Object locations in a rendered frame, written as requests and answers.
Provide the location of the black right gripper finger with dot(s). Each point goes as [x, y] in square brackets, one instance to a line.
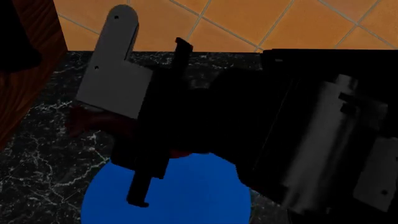
[139, 191]
[183, 52]

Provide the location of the red lobster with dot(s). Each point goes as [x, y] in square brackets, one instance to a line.
[93, 123]

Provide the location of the blue round plate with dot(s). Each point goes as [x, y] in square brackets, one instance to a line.
[192, 198]

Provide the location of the brown wooden cabinet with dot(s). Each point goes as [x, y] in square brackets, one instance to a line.
[18, 100]

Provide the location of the black rounded housing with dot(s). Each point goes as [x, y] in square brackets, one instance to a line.
[14, 35]

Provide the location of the grey gripper bracket plate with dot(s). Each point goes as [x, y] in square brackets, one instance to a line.
[115, 79]

